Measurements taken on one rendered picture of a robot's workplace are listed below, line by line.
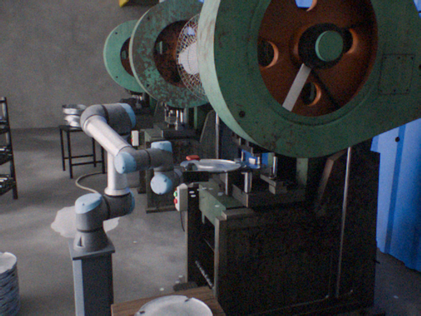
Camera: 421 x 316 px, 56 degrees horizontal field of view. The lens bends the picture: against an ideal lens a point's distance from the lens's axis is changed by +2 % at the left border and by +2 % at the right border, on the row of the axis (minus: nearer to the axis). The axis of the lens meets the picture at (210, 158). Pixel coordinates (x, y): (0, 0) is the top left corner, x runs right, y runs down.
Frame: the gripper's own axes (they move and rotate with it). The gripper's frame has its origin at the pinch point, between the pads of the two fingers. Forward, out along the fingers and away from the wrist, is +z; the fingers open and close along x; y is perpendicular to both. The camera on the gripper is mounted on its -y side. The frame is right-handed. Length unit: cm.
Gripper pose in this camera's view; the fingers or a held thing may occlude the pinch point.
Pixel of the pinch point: (197, 170)
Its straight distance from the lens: 177.2
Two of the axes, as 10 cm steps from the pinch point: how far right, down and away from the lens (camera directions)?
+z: 3.1, -1.4, 9.4
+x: -0.3, 9.9, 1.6
